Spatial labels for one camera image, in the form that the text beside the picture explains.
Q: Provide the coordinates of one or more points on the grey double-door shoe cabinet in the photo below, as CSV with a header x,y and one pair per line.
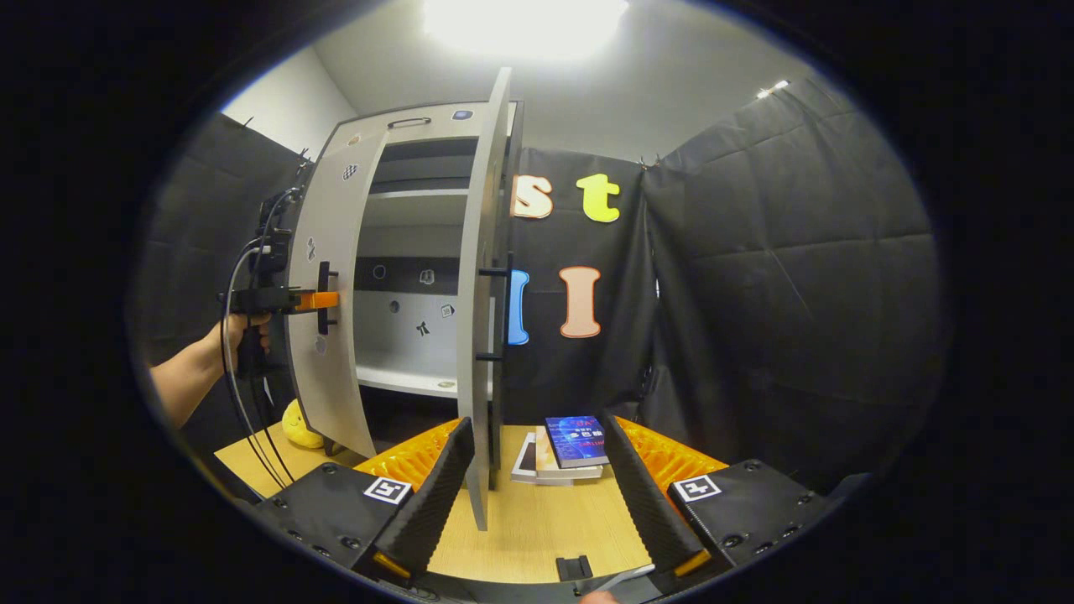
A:
x,y
403,335

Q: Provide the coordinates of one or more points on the small ceiling light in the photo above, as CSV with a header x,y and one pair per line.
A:
x,y
772,88

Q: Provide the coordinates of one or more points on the grey cabinet door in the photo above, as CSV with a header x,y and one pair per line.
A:
x,y
480,335
336,386

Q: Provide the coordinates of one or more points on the large ceiling light panel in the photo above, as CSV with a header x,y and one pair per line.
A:
x,y
524,25

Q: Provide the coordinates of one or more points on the white cabinet shelf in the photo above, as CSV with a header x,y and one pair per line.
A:
x,y
419,193
419,382

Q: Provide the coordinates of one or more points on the black backdrop cloth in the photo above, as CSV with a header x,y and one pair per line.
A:
x,y
797,294

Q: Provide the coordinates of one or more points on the white book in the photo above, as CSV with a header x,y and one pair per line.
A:
x,y
562,472

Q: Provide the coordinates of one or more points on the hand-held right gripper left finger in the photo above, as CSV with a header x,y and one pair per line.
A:
x,y
436,486

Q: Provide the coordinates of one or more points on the yellow plush toy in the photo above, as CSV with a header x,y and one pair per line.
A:
x,y
300,428

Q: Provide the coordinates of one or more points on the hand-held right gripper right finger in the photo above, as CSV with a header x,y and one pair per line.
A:
x,y
642,495

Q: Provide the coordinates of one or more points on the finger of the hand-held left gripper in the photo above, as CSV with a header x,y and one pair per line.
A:
x,y
317,300

